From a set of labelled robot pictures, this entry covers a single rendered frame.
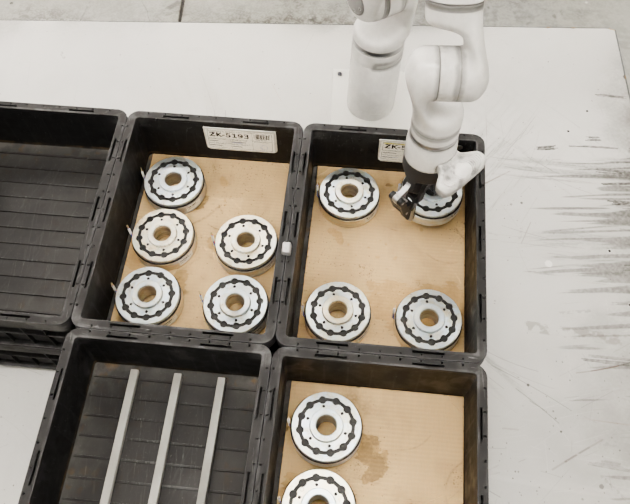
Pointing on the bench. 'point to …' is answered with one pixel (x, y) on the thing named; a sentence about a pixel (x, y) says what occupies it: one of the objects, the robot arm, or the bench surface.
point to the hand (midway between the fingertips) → (418, 202)
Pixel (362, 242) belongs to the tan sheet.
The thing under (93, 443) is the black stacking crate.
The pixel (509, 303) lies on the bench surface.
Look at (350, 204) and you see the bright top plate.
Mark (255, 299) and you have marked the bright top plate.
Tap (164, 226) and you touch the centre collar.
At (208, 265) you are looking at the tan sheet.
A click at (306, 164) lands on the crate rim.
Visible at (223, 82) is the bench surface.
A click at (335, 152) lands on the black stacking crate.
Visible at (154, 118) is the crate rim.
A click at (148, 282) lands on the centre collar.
